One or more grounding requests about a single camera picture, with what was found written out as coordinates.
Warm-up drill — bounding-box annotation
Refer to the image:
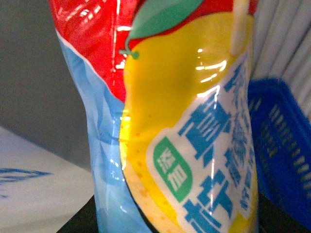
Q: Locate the blue plastic basket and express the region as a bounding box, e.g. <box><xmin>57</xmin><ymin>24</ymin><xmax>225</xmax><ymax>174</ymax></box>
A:
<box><xmin>248</xmin><ymin>79</ymin><xmax>311</xmax><ymax>229</ymax></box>

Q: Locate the white chest freezer blue trim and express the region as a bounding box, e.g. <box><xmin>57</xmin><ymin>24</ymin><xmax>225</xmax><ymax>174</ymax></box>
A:
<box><xmin>0</xmin><ymin>128</ymin><xmax>94</xmax><ymax>233</ymax></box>

